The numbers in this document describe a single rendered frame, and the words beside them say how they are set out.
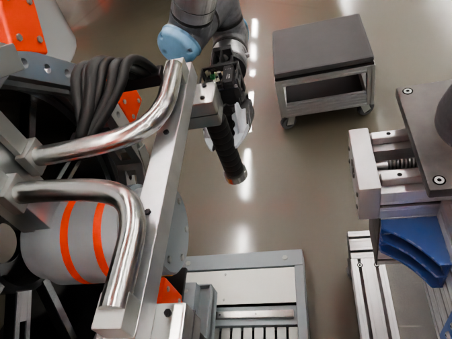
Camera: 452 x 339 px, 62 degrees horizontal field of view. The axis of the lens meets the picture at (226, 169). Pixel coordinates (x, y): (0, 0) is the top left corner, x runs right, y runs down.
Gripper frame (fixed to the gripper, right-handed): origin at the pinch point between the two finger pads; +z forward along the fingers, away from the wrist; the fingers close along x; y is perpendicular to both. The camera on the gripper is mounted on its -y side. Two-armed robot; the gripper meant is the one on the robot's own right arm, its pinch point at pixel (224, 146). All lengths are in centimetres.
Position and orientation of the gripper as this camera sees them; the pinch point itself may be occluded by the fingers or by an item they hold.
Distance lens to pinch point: 65.2
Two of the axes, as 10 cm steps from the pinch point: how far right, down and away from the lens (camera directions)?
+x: 9.6, -1.2, -2.3
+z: -0.6, 7.7, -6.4
